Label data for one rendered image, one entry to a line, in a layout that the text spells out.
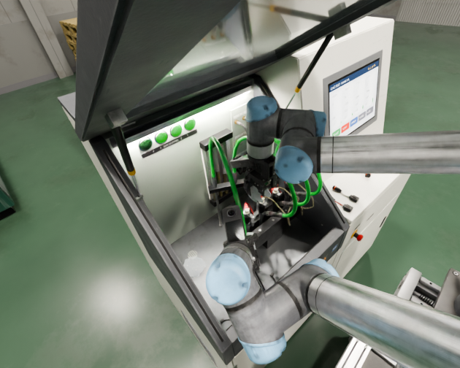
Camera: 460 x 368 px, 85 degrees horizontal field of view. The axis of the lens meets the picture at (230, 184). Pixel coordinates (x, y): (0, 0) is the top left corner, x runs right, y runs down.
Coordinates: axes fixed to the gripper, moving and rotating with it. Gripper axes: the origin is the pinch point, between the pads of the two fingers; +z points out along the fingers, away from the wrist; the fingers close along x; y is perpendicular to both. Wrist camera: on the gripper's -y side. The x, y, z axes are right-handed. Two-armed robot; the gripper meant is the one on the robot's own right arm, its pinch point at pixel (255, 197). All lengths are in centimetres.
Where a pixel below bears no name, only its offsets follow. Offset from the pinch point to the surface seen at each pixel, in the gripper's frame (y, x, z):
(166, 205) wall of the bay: -32.4, -20.4, 14.4
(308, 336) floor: 28, 20, 122
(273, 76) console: -25.5, 35.0, -24.6
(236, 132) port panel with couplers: -32.1, 20.1, -2.9
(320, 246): 19.2, 17.8, 26.6
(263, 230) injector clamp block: -0.2, 5.3, 23.6
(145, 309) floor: -59, -52, 122
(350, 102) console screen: -8, 68, -7
